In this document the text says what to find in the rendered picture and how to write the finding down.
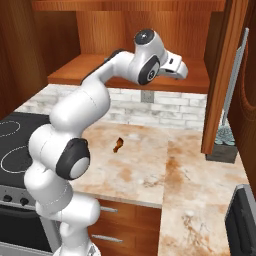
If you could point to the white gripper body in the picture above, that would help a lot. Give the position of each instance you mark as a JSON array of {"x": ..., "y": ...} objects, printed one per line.
[{"x": 178, "y": 71}]

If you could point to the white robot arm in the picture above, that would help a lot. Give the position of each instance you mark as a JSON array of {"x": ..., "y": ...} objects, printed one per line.
[{"x": 76, "y": 110}]

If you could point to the plain wooden cabinet door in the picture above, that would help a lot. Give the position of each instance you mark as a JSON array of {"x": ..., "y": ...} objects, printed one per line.
[{"x": 23, "y": 50}]

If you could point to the tall wooden side panel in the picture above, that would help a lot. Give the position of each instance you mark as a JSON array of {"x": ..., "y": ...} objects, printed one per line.
[{"x": 246, "y": 110}]

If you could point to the pale green plant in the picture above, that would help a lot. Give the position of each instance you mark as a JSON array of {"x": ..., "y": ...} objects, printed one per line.
[{"x": 225, "y": 136}]

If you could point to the dark grey plant pot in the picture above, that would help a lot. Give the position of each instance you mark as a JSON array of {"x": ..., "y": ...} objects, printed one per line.
[{"x": 221, "y": 153}]

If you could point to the small brown object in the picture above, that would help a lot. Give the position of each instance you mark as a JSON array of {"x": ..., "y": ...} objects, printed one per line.
[{"x": 117, "y": 144}]

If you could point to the wooden drawer front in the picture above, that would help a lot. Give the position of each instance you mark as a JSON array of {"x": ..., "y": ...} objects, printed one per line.
[
  {"x": 123, "y": 218},
  {"x": 113, "y": 248}
]

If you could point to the wooden base cupboard panel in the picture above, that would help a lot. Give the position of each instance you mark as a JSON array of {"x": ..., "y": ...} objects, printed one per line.
[{"x": 148, "y": 230}]

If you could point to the black countertop appliance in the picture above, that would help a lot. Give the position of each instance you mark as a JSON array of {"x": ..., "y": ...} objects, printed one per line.
[{"x": 243, "y": 223}]

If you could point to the black hob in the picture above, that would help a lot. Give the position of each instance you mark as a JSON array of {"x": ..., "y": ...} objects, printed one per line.
[{"x": 16, "y": 150}]

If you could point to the black oven knob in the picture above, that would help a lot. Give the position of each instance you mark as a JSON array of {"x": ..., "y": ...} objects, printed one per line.
[
  {"x": 24, "y": 201},
  {"x": 7, "y": 198}
]

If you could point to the steel oven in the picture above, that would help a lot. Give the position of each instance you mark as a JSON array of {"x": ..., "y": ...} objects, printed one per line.
[{"x": 20, "y": 230}]

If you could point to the grey wall socket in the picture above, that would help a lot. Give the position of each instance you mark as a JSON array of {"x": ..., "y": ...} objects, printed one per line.
[{"x": 147, "y": 96}]

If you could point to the open wooden wall cabinet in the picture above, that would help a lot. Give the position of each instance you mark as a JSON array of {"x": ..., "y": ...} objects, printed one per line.
[{"x": 100, "y": 66}]

